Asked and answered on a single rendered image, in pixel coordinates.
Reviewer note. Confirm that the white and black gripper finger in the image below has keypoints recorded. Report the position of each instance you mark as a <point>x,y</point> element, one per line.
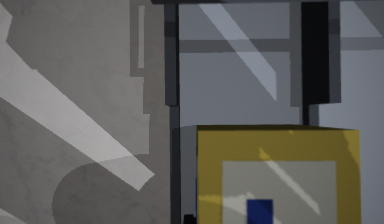
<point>189,219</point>

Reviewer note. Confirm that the yellow butter carton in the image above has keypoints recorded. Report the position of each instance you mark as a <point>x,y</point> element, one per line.
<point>277,174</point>

